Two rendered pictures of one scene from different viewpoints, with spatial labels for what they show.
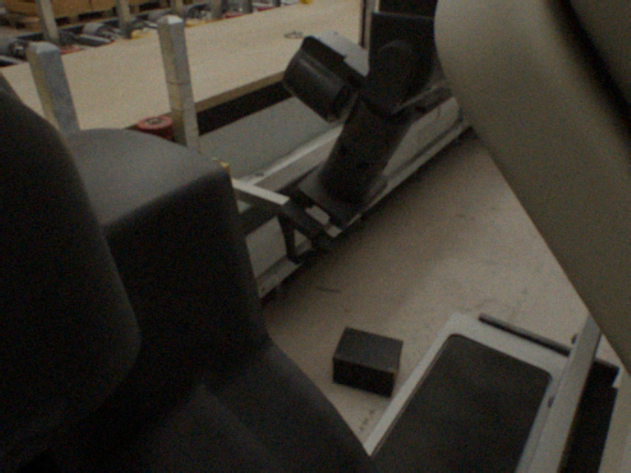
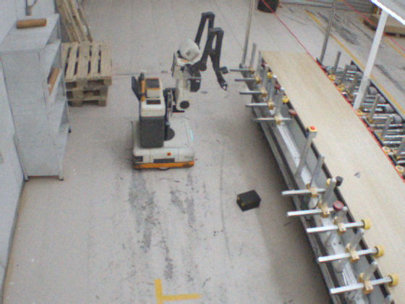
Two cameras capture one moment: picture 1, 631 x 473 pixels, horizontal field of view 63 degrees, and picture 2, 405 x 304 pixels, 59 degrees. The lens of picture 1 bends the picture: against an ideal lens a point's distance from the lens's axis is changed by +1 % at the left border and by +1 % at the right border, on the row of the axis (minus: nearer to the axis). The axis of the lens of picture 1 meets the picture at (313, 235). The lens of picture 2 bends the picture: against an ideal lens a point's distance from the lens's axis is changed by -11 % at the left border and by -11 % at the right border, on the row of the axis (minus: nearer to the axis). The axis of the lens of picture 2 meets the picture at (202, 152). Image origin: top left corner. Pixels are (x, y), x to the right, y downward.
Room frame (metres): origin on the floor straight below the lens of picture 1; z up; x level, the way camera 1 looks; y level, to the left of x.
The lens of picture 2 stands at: (2.71, -2.62, 2.96)
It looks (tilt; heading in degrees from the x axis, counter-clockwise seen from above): 39 degrees down; 132
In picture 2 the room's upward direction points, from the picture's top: 6 degrees clockwise
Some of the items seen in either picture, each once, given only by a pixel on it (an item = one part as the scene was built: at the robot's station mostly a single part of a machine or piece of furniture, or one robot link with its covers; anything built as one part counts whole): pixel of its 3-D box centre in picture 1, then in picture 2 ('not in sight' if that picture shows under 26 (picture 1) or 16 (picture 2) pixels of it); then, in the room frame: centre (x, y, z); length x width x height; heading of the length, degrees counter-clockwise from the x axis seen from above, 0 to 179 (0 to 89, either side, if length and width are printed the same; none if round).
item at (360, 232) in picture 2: not in sight; (349, 252); (2.44, -0.73, 0.93); 0.04 x 0.04 x 0.48; 55
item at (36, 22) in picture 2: not in sight; (31, 22); (-0.89, -1.36, 1.59); 0.30 x 0.08 x 0.08; 55
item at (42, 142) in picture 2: not in sight; (39, 98); (-0.79, -1.42, 0.78); 0.90 x 0.45 x 1.55; 145
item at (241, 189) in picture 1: (223, 186); (272, 119); (1.00, 0.20, 0.80); 0.43 x 0.03 x 0.04; 55
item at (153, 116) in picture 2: not in sight; (154, 110); (-0.05, -0.42, 0.59); 0.55 x 0.34 x 0.83; 145
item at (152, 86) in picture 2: not in sight; (152, 87); (-0.06, -0.44, 0.87); 0.23 x 0.15 x 0.11; 145
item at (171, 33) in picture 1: (187, 140); (278, 108); (1.00, 0.26, 0.91); 0.04 x 0.04 x 0.48; 55
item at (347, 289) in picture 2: not in sight; (364, 285); (2.66, -0.91, 0.95); 0.50 x 0.04 x 0.04; 55
